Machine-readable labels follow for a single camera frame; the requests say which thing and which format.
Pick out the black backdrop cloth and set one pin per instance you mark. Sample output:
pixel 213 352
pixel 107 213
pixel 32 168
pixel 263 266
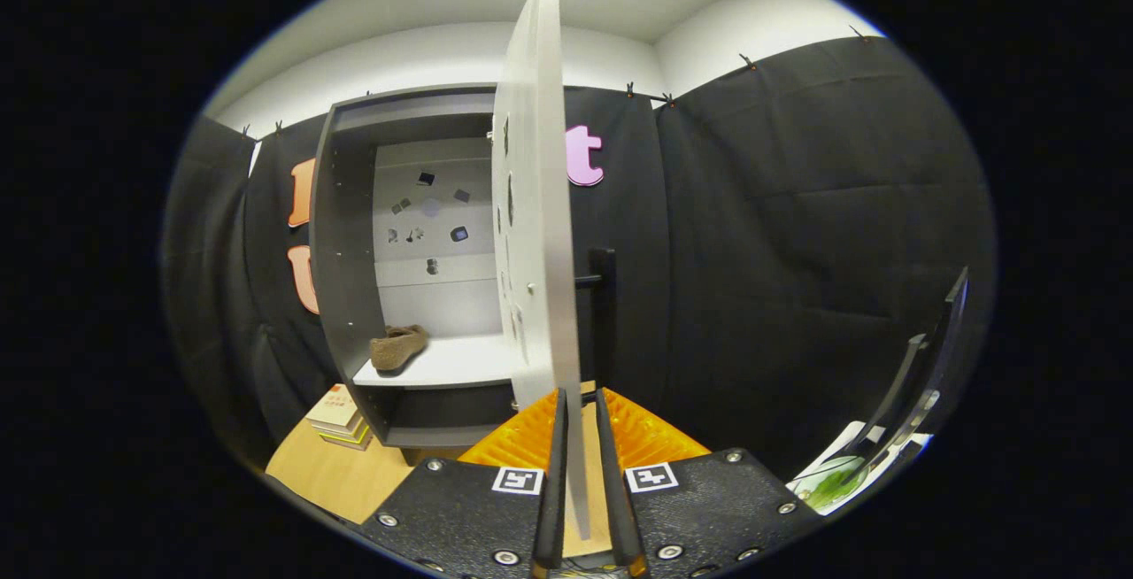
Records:
pixel 797 251

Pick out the beige cover book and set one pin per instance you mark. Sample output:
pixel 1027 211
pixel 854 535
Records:
pixel 335 404

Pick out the white and green sheet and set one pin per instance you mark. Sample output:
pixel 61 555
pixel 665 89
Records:
pixel 832 482

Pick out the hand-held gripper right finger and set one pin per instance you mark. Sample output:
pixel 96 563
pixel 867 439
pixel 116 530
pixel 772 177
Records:
pixel 617 517

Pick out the yellow edged book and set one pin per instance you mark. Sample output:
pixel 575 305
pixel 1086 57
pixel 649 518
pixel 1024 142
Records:
pixel 347 433

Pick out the grey shoe cabinet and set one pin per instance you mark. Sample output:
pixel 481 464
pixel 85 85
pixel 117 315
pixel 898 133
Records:
pixel 341 251

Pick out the black monitor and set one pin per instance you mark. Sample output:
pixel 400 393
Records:
pixel 951 340

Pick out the brown fuzzy shoe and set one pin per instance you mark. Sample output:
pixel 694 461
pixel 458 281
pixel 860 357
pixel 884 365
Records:
pixel 394 351

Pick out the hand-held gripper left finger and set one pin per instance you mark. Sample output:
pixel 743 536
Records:
pixel 553 508

